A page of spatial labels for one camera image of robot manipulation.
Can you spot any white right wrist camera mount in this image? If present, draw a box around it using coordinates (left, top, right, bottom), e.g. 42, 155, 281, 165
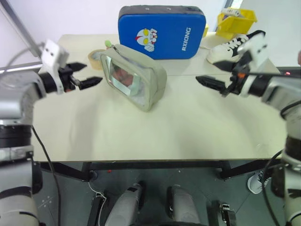
237, 32, 269, 97

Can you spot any light grey cable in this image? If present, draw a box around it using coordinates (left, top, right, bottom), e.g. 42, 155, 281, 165
5, 41, 46, 69

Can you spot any thin white wire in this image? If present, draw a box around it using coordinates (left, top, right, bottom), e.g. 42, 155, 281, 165
87, 180, 108, 226

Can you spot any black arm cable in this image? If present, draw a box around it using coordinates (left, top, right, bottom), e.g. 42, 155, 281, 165
246, 71, 301, 226
31, 126, 62, 226

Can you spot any grey-green clear pouch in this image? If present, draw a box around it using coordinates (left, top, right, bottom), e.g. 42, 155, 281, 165
100, 44, 168, 113

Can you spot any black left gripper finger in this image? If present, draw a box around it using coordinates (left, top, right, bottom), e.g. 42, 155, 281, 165
67, 62, 87, 72
77, 76, 103, 91

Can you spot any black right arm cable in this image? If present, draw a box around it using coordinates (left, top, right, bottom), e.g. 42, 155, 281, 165
246, 71, 301, 226

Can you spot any black table frame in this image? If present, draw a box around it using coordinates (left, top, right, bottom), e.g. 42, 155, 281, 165
39, 159, 265, 182

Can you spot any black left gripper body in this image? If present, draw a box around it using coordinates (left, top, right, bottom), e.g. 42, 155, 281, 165
58, 64, 82, 93

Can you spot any beige tape roll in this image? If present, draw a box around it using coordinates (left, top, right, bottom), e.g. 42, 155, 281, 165
87, 48, 107, 71

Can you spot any grey rounded leg shell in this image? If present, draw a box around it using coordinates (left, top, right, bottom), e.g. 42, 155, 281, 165
166, 185, 201, 226
104, 180, 145, 226

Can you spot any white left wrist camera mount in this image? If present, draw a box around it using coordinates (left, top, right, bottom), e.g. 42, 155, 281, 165
40, 39, 70, 95

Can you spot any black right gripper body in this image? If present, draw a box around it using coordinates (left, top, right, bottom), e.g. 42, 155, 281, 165
221, 53, 247, 97

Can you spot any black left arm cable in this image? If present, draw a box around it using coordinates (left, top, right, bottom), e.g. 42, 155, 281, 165
31, 126, 62, 226

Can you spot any yellow plastic bin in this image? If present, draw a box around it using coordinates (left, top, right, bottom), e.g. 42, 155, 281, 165
215, 8, 258, 40

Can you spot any white shoe with dark laces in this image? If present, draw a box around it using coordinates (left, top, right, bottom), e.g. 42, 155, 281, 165
246, 169, 271, 194

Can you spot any blue kick pad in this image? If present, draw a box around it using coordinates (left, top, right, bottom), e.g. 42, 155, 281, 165
117, 5, 208, 61

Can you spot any grey metal frame bar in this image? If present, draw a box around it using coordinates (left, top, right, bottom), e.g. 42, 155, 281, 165
0, 0, 43, 74

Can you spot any white object in bin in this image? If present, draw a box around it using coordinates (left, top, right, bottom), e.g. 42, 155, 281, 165
221, 7, 242, 17

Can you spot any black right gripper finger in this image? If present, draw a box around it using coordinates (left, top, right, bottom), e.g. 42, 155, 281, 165
195, 75, 230, 95
214, 59, 239, 72

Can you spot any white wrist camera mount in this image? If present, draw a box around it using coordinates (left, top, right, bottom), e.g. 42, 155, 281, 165
40, 39, 70, 95
237, 32, 269, 97

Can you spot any white and black sneaker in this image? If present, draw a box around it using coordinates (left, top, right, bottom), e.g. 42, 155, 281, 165
206, 30, 267, 65

